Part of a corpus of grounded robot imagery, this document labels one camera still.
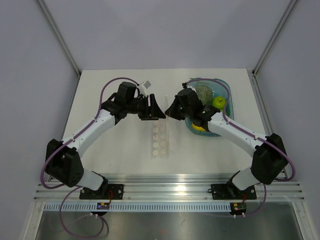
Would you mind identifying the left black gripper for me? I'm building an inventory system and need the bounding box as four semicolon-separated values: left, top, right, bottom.
125;93;166;121

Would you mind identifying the clear dotted zip bag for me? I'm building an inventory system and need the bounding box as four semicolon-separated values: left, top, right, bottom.
150;116;169;160

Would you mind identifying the yellow fruit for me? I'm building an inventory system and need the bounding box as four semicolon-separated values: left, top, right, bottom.
191;123;206;132

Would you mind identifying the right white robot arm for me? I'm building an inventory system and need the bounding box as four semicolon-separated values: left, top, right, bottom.
165;88;288;199

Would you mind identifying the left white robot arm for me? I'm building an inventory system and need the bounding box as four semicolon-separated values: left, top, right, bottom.
40;77;166;199

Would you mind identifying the green netted melon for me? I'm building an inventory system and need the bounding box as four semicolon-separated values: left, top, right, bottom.
195;85;213;106

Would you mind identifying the green apple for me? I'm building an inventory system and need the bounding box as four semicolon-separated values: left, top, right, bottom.
211;96;226;110

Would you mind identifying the teal plastic tray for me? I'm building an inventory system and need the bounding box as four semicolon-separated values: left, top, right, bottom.
185;77;236;138

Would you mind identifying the left small circuit board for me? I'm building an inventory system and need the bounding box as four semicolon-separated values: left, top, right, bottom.
96;202;110;210

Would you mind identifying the small circuit board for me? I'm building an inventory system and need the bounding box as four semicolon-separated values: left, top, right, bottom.
96;202;110;210
230;202;247;213

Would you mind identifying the right small circuit board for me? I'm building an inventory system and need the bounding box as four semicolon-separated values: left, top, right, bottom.
230;202;247;213

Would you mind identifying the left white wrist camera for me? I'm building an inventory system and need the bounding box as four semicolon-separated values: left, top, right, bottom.
137;80;151;96

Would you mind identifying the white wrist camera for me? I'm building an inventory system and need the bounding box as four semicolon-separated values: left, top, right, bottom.
137;80;151;96
187;85;197;92

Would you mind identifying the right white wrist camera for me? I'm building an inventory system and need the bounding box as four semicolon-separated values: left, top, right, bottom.
187;85;197;92

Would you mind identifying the aluminium mounting rail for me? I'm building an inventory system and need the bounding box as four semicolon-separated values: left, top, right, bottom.
33;174;305;203

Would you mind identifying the right aluminium frame post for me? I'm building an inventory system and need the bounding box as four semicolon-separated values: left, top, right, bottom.
251;0;300;76

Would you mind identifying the aluminium frame post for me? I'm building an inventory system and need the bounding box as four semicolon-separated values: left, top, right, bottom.
251;0;300;76
37;0;81;77

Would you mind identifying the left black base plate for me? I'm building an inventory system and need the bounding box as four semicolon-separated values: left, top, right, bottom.
79;183;124;200

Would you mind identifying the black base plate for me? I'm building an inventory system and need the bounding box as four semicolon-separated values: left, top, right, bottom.
208;183;257;201
79;183;124;200

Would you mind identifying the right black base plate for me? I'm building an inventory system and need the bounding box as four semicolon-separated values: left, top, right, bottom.
208;183;257;201

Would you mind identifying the white slotted cable duct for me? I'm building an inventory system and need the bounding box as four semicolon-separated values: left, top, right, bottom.
43;202;247;213

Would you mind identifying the left aluminium frame post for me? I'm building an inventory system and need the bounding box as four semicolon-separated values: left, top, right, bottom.
37;0;81;77

